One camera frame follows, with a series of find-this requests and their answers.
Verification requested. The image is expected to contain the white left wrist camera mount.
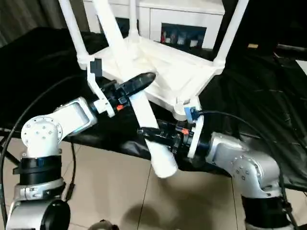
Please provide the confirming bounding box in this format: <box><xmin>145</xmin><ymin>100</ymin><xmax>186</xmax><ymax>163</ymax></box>
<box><xmin>86</xmin><ymin>58</ymin><xmax>116</xmax><ymax>118</ymax></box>

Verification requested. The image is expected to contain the white plastic table top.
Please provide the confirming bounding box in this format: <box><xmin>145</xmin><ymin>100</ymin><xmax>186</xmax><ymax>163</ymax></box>
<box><xmin>78</xmin><ymin>35</ymin><xmax>226</xmax><ymax>121</ymax></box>

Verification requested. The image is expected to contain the black tripod stand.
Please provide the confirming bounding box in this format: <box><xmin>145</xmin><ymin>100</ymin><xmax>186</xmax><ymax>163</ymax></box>
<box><xmin>0</xmin><ymin>128</ymin><xmax>21</xmax><ymax>166</ymax></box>

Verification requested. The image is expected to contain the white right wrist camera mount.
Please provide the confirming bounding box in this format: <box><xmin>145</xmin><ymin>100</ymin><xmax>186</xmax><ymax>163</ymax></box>
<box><xmin>183</xmin><ymin>97</ymin><xmax>205</xmax><ymax>159</ymax></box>

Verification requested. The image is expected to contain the white plastic table leg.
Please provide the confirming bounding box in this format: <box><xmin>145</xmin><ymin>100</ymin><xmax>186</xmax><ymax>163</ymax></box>
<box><xmin>214</xmin><ymin>0</ymin><xmax>250</xmax><ymax>68</ymax></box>
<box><xmin>129</xmin><ymin>0</ymin><xmax>140</xmax><ymax>42</ymax></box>
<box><xmin>58</xmin><ymin>0</ymin><xmax>94</xmax><ymax>69</ymax></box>
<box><xmin>92</xmin><ymin>0</ymin><xmax>178</xmax><ymax>178</ymax></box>

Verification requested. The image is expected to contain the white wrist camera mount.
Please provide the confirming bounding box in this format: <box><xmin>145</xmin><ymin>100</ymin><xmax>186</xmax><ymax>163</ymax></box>
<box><xmin>183</xmin><ymin>97</ymin><xmax>205</xmax><ymax>159</ymax></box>
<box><xmin>86</xmin><ymin>58</ymin><xmax>116</xmax><ymax>118</ymax></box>

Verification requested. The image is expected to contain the grey curtain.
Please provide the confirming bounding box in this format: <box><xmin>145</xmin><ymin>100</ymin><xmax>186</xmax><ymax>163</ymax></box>
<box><xmin>0</xmin><ymin>0</ymin><xmax>71</xmax><ymax>48</ymax></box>

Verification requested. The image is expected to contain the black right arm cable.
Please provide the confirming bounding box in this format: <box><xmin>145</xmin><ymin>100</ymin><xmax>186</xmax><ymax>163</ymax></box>
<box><xmin>196</xmin><ymin>109</ymin><xmax>299</xmax><ymax>230</ymax></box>

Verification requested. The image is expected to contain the black work mat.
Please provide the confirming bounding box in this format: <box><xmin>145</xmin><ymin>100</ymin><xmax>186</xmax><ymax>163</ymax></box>
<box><xmin>0</xmin><ymin>26</ymin><xmax>307</xmax><ymax>192</ymax></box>

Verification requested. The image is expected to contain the white cabinet with glass doors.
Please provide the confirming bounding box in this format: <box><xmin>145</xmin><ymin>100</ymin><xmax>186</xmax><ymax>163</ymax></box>
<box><xmin>83</xmin><ymin>0</ymin><xmax>225</xmax><ymax>50</ymax></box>

